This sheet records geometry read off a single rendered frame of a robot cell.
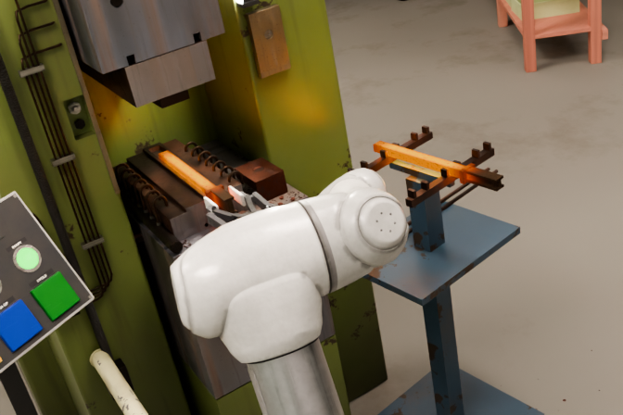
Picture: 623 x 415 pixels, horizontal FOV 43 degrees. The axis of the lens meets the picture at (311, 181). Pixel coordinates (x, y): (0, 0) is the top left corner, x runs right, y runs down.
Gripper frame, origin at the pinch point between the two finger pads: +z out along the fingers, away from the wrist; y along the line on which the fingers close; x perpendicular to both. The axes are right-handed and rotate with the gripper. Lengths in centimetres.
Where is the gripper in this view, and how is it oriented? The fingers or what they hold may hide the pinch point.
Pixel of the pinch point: (223, 200)
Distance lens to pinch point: 188.9
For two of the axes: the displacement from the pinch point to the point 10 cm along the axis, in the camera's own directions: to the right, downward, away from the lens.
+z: -5.3, -3.1, 7.9
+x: -1.7, -8.7, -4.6
